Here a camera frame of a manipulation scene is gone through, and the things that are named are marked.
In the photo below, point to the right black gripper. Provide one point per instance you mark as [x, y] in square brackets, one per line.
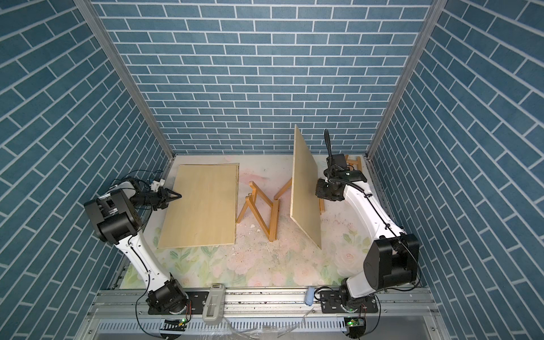
[319, 191]

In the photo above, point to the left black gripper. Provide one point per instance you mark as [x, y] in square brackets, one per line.
[162, 197]

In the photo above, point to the plywood canvas board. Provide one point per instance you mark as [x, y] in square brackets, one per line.
[305, 206]
[205, 214]

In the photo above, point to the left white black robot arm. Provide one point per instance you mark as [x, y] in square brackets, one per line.
[116, 221]

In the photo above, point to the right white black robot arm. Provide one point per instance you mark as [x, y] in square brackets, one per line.
[392, 260]

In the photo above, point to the left green circuit board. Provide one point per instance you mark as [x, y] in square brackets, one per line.
[174, 325]

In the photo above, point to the green circuit board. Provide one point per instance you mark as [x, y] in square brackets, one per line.
[352, 322]
[174, 325]

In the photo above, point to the right green circuit board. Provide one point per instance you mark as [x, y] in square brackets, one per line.
[352, 322]

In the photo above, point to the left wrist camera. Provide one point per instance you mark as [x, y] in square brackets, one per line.
[156, 185]

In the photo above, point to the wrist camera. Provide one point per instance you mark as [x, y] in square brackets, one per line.
[156, 185]
[337, 166]

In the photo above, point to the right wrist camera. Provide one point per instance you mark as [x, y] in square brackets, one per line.
[337, 166]

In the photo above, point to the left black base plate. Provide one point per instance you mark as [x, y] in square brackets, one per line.
[195, 299]

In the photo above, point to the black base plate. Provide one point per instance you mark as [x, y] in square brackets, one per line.
[333, 302]
[195, 299]

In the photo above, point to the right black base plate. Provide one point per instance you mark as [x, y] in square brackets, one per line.
[333, 302]

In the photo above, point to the blue rail clip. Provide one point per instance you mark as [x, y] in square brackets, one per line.
[309, 296]

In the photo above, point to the grey rail clamp handle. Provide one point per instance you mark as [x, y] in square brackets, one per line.
[213, 311]

